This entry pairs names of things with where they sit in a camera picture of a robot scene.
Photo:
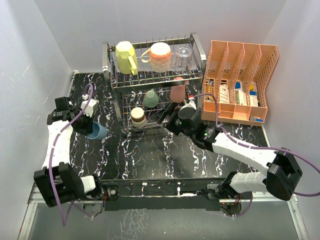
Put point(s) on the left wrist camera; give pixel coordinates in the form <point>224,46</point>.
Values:
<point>92,105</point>

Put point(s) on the blue white box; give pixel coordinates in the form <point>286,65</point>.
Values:
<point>253,95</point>

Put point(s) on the blue plastic cup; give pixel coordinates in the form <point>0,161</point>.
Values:
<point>99,132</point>

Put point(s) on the metal two-tier dish rack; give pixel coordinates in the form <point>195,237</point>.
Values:
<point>128,90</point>

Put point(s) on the pink plastic cup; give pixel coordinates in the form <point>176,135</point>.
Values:
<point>178,93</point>

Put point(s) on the white red box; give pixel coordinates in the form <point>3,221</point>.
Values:
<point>224,96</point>

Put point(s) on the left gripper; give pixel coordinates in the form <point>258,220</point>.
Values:
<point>88,128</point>

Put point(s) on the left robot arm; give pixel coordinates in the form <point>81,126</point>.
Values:
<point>56,170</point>

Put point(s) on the pink and cream mug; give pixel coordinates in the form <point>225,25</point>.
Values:
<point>158,56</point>

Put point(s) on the cream and brown cup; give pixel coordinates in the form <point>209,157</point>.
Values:
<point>138,118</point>

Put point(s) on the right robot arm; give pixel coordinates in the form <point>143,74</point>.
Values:
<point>276,171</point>

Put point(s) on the yellow patterned box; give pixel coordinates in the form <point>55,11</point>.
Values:
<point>209,88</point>

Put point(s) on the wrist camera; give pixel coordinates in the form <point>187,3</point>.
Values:
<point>188,102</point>
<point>92,105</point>

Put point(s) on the clear glass cup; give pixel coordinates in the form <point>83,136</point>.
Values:
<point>182,60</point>

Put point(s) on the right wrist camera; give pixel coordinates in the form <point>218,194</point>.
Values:
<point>188,102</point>

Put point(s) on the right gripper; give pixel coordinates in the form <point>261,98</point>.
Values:
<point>168,109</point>

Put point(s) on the yellow-green faceted mug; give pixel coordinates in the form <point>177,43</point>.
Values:
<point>126,58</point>

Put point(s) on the aluminium frame rail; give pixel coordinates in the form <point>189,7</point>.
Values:
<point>166,218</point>

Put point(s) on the orange plastic file organizer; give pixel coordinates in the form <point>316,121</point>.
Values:
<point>238,65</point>

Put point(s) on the green ceramic cup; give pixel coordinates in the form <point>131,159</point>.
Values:
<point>150,99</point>

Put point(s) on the white green box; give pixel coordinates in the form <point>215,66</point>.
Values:
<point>240,97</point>

